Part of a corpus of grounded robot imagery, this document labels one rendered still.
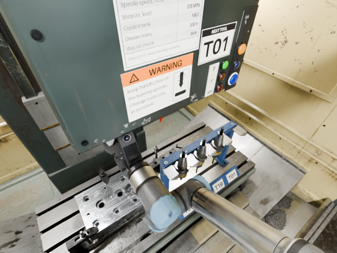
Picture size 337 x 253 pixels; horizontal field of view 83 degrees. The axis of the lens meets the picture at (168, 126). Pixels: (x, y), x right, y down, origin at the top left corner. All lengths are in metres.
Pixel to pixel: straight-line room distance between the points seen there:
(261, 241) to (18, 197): 1.64
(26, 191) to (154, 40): 1.63
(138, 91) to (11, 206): 1.55
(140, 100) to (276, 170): 1.26
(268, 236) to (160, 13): 0.44
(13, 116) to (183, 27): 0.93
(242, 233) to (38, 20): 0.49
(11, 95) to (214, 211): 0.93
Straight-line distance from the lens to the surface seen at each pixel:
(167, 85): 0.39
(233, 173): 1.21
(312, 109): 1.31
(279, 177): 1.50
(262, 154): 1.54
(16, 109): 1.11
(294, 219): 1.56
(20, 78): 1.00
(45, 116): 1.09
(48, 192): 1.73
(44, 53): 0.29
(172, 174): 0.82
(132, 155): 0.55
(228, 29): 0.46
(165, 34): 0.35
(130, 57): 0.32
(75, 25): 0.29
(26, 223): 1.58
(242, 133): 1.05
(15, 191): 1.87
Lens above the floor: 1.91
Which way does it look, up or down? 44 degrees down
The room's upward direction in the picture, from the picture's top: 1 degrees clockwise
